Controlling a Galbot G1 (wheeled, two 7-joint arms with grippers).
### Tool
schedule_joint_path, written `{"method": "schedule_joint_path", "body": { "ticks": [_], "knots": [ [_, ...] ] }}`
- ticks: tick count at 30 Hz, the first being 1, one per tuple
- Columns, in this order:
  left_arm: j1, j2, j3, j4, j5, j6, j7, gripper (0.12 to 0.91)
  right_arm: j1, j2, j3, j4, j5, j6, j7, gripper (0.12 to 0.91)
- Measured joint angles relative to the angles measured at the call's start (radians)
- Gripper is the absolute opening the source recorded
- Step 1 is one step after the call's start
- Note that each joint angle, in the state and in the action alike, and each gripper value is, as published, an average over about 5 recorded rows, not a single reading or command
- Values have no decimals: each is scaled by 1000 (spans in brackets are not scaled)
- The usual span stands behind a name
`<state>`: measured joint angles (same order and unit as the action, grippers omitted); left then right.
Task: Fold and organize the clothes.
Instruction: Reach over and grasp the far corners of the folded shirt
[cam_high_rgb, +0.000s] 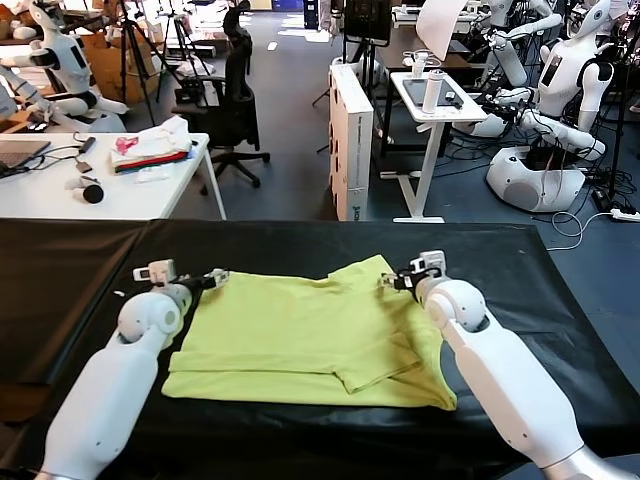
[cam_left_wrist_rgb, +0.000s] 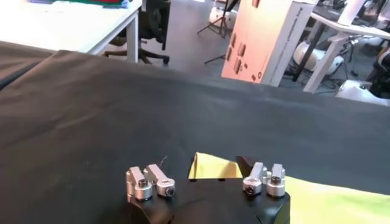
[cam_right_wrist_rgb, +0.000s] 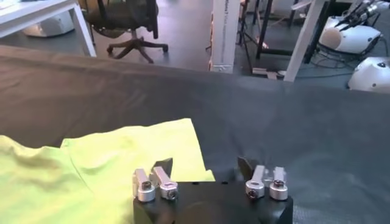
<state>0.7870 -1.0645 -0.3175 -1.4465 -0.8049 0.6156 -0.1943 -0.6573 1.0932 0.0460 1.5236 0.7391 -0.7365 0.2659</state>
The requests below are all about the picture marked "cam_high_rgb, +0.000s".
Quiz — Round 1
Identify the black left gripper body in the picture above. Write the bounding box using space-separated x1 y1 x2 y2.
174 274 210 297

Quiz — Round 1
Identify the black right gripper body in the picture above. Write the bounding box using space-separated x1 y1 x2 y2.
394 270 426 292

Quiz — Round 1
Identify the yellow-green t-shirt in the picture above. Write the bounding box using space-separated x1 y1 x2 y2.
160 253 459 411

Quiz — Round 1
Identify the stack of folded clothes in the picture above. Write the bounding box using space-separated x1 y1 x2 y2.
109 115 195 176

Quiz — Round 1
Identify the white work table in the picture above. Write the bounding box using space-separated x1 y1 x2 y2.
0 132 227 221

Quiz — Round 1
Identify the wide black table cover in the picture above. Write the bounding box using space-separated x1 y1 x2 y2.
0 217 640 480

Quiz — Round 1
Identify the black round handheld device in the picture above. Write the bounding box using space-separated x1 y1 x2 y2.
66 175 105 204

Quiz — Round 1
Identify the tall white cardboard box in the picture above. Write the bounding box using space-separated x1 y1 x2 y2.
328 63 375 222

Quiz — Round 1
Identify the white standing desk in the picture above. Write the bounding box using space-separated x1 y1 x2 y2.
378 70 489 224

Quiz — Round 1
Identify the black office chair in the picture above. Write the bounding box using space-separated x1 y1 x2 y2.
171 0 271 190

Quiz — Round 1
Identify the dark tablet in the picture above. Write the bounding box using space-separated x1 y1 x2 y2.
402 77 464 108

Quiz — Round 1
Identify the white bottle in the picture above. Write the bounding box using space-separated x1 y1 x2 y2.
422 69 445 114

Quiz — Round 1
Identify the grey laptop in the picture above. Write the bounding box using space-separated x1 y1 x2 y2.
0 139 53 180

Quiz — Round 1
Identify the brown cardboard box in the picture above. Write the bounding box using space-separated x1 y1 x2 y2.
79 30 166 105

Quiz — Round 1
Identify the dark wooden desk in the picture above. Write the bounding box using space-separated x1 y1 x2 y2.
374 28 474 70

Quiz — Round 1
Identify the white humanoid robot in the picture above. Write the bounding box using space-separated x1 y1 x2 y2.
0 0 130 134
469 0 616 214
479 0 564 88

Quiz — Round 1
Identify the white humanoid robot right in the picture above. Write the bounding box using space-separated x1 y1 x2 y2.
469 0 616 214

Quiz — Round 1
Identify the white humanoid robot left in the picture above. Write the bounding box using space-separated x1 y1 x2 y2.
0 0 130 134

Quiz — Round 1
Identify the white curved sheet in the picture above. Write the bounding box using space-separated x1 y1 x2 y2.
415 0 469 64

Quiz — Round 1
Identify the black monitor on stand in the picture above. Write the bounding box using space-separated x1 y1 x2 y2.
343 0 392 160

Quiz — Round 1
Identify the black stand pole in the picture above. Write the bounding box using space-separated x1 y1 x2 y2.
592 48 631 210

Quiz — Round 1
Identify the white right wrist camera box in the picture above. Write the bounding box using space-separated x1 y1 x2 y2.
409 251 446 275

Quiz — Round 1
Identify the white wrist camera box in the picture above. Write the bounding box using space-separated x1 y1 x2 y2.
132 258 177 287
409 251 446 275

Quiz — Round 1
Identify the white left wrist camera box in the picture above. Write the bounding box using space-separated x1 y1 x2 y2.
132 258 177 287

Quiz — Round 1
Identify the white floor cable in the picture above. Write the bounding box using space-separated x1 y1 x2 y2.
544 211 616 252

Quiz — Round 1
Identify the white ring controller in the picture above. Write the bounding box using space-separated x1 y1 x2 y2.
402 49 444 80

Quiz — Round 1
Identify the black camera tripod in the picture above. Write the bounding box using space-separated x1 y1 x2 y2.
159 13 214 105
102 0 181 128

